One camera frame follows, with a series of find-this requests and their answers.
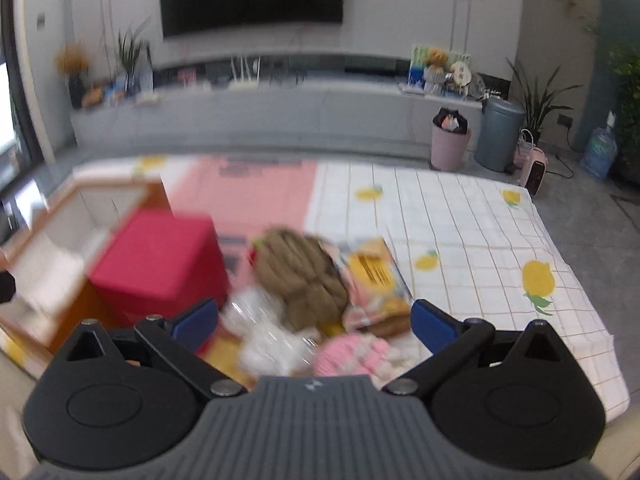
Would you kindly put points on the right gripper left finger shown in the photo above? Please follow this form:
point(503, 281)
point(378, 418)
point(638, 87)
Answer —
point(173, 343)

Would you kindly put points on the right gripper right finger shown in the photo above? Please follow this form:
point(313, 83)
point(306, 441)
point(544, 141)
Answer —
point(453, 344)

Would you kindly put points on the yellow crochet cloth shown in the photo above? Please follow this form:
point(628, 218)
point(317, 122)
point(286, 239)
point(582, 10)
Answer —
point(223, 354)

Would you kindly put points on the yellow snack packet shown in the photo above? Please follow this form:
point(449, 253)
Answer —
point(379, 300)

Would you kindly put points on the white crinkled plastic bag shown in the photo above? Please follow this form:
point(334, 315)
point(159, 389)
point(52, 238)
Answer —
point(267, 347)

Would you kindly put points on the pink crochet toy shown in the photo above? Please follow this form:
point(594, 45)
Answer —
point(360, 354)

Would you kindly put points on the brown plush toy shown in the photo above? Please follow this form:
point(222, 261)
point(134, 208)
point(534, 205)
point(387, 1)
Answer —
point(296, 269)

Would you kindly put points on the orange open storage box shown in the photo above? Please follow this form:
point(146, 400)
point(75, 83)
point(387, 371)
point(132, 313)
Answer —
point(51, 259)

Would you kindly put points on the red Wonderlab box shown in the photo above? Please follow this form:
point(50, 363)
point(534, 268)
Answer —
point(160, 262)

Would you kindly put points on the pink space heater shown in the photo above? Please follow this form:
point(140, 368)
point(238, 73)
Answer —
point(532, 162)

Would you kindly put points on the grey metal trash can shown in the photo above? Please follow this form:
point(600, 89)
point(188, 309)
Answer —
point(499, 132)

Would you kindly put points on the pink trash bin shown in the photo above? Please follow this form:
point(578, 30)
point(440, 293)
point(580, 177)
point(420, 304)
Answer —
point(450, 138)

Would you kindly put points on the dark vase yellow flowers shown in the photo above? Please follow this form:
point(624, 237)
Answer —
point(71, 62)

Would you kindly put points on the blue water jug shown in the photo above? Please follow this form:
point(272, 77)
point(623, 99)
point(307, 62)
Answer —
point(601, 150)

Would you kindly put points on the marble TV console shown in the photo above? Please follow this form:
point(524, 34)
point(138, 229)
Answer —
point(333, 116)

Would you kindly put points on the tall floor plant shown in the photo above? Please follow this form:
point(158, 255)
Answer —
point(537, 98)

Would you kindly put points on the green potted plant on console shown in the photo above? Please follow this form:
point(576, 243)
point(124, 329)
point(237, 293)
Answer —
point(129, 48)

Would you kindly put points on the white wifi router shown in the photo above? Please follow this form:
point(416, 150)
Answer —
point(245, 72)

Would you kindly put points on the teddy bear on console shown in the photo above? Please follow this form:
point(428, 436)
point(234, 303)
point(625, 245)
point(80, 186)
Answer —
point(435, 70)

